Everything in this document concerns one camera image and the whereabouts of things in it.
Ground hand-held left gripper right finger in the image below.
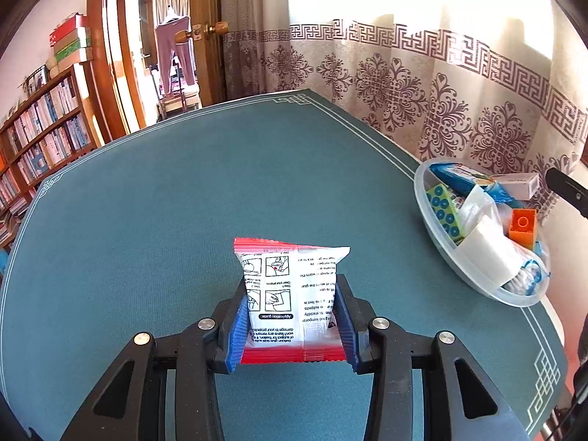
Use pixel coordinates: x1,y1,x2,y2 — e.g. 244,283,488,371
335,273,529,441

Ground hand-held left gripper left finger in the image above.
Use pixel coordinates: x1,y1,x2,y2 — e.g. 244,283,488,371
60,280,251,441

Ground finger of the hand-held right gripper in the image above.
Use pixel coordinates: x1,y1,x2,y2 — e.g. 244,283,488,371
546,168,588,216

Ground white blue medicine box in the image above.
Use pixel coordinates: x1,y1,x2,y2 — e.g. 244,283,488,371
496,172,540,200

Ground orange yellow toy block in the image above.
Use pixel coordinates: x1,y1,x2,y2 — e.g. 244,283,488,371
508,209,538,251

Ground red white packet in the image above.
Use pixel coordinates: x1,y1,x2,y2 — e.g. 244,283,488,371
233,237,352,365

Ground small white item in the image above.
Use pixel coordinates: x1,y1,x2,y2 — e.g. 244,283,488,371
503,248,551,295

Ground white sponge black stripe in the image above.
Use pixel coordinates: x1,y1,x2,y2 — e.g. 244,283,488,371
455,214,522,283

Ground clear plastic bowl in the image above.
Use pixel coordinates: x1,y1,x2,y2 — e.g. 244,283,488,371
413,157,552,308

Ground green dotted block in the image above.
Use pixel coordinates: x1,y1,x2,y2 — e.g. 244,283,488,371
425,183,465,245

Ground patterned curtain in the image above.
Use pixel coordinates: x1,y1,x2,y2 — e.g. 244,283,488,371
223,0,588,221

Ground wooden bookshelf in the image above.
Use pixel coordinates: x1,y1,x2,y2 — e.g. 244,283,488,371
0,62,104,249

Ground hanging mauve pants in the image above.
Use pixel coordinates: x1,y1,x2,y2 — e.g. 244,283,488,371
154,15,196,97

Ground wooden door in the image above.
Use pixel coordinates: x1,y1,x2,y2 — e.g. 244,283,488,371
188,0,230,106

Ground red flat box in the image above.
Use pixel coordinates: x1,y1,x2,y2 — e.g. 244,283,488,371
50,15,88,47

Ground wooden door frame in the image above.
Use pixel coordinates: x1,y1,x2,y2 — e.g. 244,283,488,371
87,0,148,143

